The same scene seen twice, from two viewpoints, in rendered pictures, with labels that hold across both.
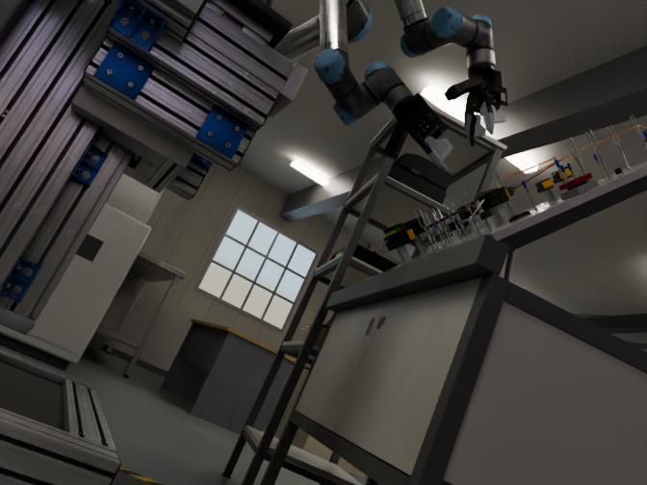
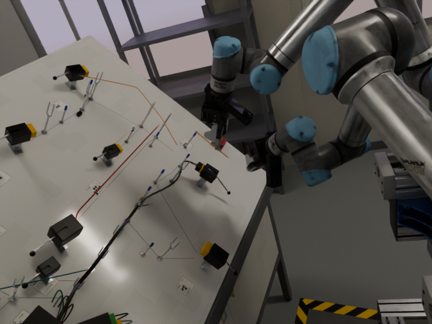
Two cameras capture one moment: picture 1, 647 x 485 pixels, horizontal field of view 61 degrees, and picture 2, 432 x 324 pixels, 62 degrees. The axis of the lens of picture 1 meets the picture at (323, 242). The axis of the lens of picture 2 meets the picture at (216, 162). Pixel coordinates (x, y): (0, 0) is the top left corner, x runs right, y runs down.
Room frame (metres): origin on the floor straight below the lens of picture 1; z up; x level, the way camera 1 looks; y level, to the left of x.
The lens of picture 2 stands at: (2.18, 0.41, 1.79)
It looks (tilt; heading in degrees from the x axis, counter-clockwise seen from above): 30 degrees down; 219
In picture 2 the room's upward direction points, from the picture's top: 17 degrees counter-clockwise
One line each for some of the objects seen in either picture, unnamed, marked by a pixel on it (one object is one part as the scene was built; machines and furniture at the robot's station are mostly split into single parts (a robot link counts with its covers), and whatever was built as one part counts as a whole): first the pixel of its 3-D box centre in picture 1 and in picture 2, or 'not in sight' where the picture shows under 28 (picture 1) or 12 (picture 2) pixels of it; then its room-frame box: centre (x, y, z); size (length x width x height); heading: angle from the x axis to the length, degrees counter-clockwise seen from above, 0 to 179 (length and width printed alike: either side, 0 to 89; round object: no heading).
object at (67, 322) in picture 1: (81, 246); not in sight; (4.02, 1.57, 0.78); 0.79 x 0.69 x 1.56; 21
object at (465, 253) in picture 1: (386, 287); (223, 283); (1.57, -0.22, 0.83); 1.18 x 0.05 x 0.06; 8
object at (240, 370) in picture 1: (222, 373); not in sight; (5.33, 0.35, 0.37); 1.33 x 0.69 x 0.73; 22
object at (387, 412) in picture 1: (397, 367); (254, 267); (1.30, -0.28, 0.60); 0.55 x 0.03 x 0.39; 8
